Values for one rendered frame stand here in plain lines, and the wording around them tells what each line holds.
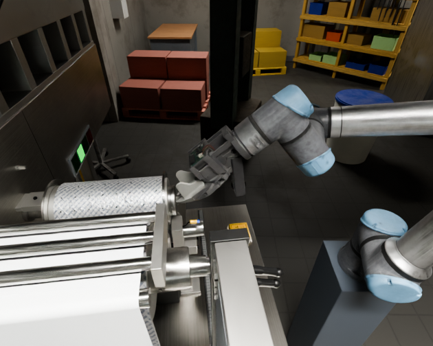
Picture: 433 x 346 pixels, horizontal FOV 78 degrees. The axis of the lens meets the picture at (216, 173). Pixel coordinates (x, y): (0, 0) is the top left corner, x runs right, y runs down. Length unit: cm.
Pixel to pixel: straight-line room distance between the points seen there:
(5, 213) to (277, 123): 59
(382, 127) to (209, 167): 39
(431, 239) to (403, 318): 147
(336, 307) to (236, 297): 81
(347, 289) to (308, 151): 57
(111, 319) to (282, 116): 42
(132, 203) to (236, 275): 37
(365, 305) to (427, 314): 120
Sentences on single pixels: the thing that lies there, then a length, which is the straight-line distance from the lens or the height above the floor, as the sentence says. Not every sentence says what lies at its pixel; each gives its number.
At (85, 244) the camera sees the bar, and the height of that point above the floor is 145.
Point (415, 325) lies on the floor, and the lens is 221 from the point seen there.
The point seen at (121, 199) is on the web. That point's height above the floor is 130.
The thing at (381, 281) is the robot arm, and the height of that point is 110.
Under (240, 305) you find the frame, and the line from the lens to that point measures 30.
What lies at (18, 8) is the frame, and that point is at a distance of 92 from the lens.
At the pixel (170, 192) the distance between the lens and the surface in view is 64.
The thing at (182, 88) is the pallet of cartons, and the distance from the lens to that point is 381.
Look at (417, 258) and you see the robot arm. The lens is 79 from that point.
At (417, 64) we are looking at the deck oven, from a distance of 440.
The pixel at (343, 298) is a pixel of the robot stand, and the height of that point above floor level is 85.
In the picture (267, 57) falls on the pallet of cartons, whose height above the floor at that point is 35.
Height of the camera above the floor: 171
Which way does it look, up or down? 37 degrees down
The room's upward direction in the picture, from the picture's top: straight up
